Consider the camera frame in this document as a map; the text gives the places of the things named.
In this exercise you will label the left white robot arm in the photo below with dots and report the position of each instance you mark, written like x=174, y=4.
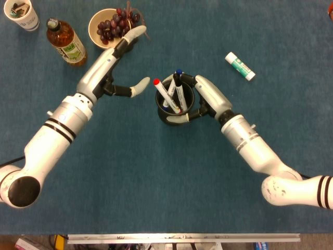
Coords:
x=46, y=145

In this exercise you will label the red snack canister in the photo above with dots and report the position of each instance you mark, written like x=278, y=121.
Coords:
x=331, y=11

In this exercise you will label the white green glue stick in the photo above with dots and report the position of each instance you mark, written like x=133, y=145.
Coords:
x=239, y=65

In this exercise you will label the black cap whiteboard marker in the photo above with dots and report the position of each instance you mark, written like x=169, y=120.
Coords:
x=180, y=93

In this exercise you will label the pink box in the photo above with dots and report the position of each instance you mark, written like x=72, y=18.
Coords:
x=26, y=244

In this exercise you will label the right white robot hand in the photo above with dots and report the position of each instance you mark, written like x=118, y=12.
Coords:
x=213, y=96

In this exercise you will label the blue felt table cover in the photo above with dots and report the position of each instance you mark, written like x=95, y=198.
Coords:
x=156, y=182

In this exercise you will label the cream bowl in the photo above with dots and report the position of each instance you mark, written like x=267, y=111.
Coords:
x=95, y=36

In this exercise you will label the dark red grape bunch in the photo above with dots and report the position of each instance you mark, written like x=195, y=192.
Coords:
x=114, y=27

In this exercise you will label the yellow object under table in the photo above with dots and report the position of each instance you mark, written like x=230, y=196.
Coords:
x=61, y=242

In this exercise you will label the dark clips in cup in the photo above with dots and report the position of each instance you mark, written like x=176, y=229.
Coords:
x=17, y=10

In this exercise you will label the amber tea bottle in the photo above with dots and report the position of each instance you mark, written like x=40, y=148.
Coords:
x=67, y=43

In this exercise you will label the aluminium table edge rail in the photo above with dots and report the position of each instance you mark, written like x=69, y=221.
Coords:
x=182, y=237

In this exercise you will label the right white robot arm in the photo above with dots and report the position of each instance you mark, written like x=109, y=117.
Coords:
x=260, y=156

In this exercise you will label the blue cap whiteboard marker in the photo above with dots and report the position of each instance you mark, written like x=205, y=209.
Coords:
x=173, y=88

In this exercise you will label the red cap whiteboard marker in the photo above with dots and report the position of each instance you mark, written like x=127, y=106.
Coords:
x=166, y=96

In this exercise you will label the black mesh pen holder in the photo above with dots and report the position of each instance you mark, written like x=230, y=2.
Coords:
x=174, y=122

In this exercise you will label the white paper cup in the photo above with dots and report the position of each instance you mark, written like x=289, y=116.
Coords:
x=28, y=22

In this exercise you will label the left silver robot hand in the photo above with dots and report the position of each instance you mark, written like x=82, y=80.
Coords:
x=101, y=70

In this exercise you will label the blue packet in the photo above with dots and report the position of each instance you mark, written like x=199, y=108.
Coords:
x=261, y=246

